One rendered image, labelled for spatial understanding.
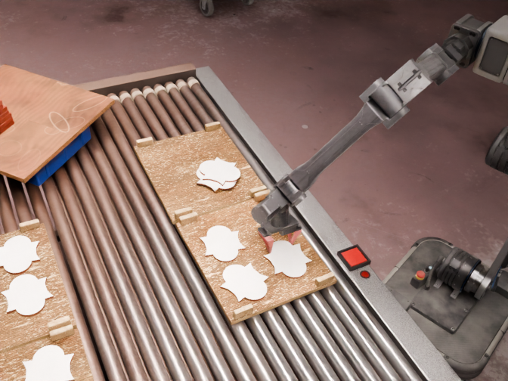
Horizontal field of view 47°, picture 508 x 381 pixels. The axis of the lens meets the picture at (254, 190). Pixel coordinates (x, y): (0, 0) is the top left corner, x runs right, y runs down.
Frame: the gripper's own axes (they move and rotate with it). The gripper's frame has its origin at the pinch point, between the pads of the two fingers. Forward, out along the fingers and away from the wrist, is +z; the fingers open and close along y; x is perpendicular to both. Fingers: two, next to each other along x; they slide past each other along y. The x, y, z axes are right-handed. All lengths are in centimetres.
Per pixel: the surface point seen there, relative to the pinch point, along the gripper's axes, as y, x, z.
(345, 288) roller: 11.4, -19.1, 7.3
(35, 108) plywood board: -53, 82, -27
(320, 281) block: 3.5, -17.3, 2.5
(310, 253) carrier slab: 7.8, -4.9, 2.5
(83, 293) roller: -59, 10, 0
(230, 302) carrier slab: -22.3, -11.2, 3.5
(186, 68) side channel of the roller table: 12, 104, -22
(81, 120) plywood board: -40, 70, -25
